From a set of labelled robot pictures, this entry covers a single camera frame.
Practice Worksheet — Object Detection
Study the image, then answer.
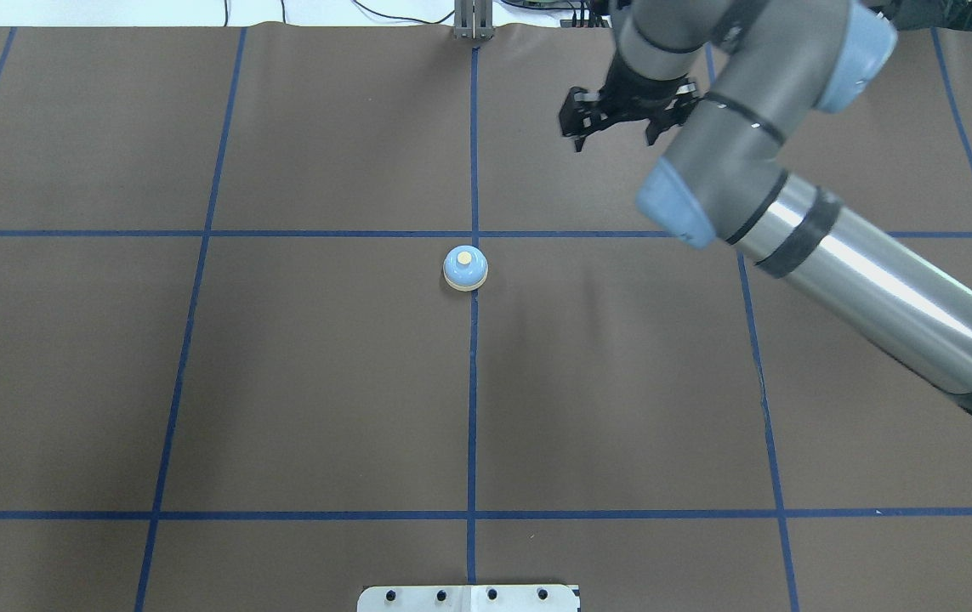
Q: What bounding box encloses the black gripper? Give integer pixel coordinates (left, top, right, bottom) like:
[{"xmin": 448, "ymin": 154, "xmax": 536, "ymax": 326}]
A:
[{"xmin": 597, "ymin": 57, "xmax": 699, "ymax": 128}]

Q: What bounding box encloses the blue call bell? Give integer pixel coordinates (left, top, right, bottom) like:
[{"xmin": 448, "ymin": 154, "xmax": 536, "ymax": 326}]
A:
[{"xmin": 441, "ymin": 245, "xmax": 489, "ymax": 292}]

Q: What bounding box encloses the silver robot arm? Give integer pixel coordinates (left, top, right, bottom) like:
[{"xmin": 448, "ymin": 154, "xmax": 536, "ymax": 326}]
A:
[{"xmin": 600, "ymin": 1, "xmax": 972, "ymax": 417}]

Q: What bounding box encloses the aluminium frame post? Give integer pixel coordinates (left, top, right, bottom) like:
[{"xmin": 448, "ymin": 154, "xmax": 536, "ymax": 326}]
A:
[{"xmin": 453, "ymin": 0, "xmax": 496, "ymax": 40}]

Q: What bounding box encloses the white camera mast with base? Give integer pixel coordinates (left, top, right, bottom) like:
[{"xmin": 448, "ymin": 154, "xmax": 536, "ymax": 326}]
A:
[{"xmin": 356, "ymin": 584, "xmax": 582, "ymax": 611}]

